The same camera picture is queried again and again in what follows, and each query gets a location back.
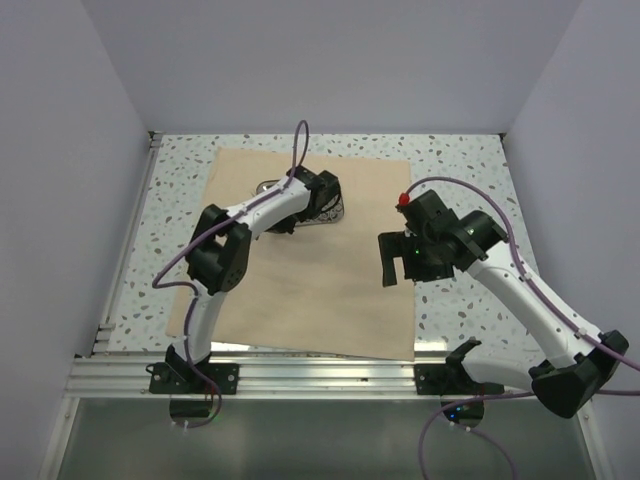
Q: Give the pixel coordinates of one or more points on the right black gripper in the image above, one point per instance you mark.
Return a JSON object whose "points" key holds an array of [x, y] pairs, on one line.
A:
{"points": [[395, 244]]}

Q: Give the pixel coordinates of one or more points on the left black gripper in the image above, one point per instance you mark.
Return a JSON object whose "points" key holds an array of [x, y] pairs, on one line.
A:
{"points": [[288, 226]]}

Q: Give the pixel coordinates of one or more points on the steel instrument tray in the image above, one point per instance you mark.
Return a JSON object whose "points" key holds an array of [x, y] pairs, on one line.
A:
{"points": [[332, 212]]}

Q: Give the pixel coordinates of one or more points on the beige cloth wrap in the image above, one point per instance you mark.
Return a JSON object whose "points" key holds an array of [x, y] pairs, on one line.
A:
{"points": [[320, 288]]}

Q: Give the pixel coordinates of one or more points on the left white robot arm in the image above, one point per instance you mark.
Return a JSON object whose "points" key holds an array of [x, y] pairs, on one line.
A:
{"points": [[216, 260]]}

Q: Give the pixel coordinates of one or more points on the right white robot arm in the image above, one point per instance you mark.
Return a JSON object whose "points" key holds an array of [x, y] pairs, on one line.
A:
{"points": [[579, 358]]}

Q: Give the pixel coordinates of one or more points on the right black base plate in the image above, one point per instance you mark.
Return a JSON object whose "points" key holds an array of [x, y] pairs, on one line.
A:
{"points": [[442, 380]]}

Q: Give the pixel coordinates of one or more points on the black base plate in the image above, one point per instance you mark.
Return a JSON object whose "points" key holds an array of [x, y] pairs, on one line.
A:
{"points": [[442, 380], [225, 377]]}

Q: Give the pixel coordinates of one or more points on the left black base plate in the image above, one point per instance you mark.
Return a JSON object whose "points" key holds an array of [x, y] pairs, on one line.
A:
{"points": [[225, 377]]}

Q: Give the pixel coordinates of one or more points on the aluminium left side rail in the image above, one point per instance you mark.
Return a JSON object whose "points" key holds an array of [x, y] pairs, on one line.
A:
{"points": [[105, 324]]}

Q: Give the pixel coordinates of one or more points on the aluminium rail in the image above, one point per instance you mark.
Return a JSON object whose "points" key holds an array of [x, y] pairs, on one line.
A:
{"points": [[105, 324], [261, 376]]}

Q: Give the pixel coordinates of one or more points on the aluminium front rail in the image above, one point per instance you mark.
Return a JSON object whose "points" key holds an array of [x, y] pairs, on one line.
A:
{"points": [[261, 376]]}

